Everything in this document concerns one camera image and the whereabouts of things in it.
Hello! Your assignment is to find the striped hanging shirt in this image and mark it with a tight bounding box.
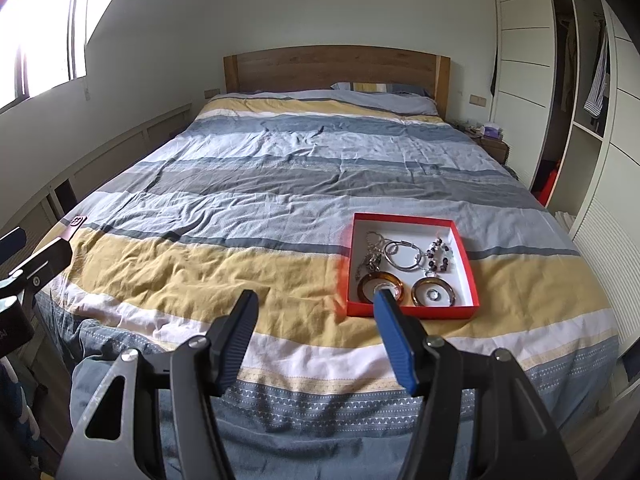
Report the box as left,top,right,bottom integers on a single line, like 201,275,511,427
583,14,612,122

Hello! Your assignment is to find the striped duvet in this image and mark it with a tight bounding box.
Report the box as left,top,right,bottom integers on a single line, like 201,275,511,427
32,88,622,480

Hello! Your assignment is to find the dark charm bracelet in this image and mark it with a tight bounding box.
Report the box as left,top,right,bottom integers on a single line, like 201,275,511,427
355,247,385,284

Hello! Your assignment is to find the low white wall cabinet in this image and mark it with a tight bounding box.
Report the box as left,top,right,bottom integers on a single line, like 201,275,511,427
0,102,194,242

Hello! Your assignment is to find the silver bangle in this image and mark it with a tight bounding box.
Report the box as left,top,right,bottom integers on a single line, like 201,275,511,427
371,281,404,304

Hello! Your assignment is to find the red jewelry box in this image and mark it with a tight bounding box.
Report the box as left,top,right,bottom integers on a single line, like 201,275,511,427
344,212,481,320

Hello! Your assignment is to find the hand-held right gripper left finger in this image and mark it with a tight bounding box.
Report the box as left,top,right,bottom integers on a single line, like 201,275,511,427
55,289,261,480

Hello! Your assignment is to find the wooden headboard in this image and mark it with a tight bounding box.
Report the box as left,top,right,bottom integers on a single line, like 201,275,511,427
223,44,453,117

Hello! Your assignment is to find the striped pillow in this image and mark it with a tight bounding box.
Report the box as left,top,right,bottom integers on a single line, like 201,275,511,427
331,80,432,97

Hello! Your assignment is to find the person's left hand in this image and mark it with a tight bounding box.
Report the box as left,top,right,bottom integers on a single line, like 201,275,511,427
0,360,44,466

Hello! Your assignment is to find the white wardrobe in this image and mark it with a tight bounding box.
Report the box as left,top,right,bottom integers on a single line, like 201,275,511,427
486,0,640,403

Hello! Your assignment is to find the amber bangle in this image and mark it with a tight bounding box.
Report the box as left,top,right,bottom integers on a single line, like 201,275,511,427
411,279,457,308
356,270,405,306

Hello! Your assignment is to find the twisted silver hoop earring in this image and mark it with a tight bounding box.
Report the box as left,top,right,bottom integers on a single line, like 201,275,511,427
384,240,426,274

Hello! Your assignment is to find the grey pillow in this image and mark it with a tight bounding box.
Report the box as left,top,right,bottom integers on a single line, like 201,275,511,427
329,89,439,115

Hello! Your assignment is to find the wooden nightstand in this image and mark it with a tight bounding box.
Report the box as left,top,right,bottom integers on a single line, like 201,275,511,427
451,119,512,167

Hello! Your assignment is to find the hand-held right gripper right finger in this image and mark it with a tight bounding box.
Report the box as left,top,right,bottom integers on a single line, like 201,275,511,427
372,287,579,480

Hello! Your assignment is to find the beaded bracelet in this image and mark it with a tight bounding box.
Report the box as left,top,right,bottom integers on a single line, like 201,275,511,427
423,237,457,277

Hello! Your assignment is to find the window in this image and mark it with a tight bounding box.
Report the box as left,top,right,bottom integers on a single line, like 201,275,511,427
0,0,90,112

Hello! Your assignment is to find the red item in wardrobe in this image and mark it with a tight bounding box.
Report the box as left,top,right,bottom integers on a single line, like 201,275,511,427
531,167,559,207

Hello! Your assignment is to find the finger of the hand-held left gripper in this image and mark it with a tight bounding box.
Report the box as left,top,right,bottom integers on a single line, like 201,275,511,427
0,226,27,261
0,237,74,293

